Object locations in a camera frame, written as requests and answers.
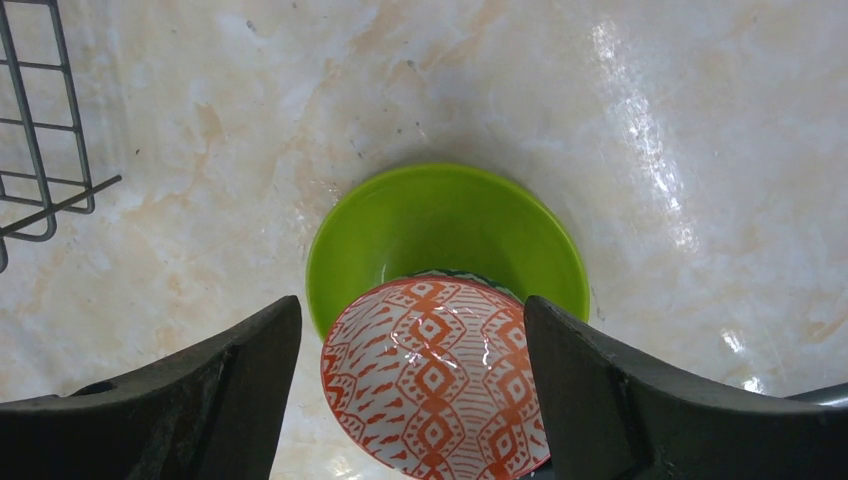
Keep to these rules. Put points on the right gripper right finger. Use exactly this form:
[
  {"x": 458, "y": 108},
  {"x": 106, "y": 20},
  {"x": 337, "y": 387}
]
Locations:
[{"x": 611, "y": 411}]

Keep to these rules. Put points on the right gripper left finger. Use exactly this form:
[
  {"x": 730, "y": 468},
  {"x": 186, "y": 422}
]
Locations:
[{"x": 213, "y": 410}]

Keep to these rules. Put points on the red patterned bowl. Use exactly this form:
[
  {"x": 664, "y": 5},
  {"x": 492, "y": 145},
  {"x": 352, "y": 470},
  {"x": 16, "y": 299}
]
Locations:
[{"x": 430, "y": 375}]

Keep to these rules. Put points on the dark wire dish rack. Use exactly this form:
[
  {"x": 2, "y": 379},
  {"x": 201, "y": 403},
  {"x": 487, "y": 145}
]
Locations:
[{"x": 46, "y": 195}]

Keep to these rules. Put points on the green plate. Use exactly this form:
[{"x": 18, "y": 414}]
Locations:
[{"x": 442, "y": 216}]

